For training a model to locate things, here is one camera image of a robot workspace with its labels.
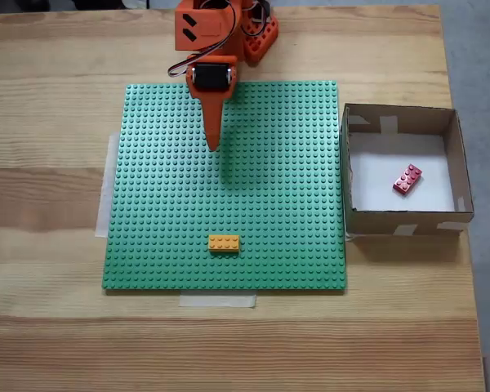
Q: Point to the red lego block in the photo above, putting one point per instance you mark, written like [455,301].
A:
[408,179]

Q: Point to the green lego baseplate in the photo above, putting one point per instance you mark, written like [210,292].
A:
[167,204]

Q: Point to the yellow lego block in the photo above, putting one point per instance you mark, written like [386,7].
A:
[224,243]

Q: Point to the brown cardboard box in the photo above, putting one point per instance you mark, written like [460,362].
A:
[408,224]

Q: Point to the masking tape strip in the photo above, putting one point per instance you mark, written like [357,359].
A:
[216,300]
[103,196]

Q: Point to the white paper sheet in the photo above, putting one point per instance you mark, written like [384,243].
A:
[375,179]

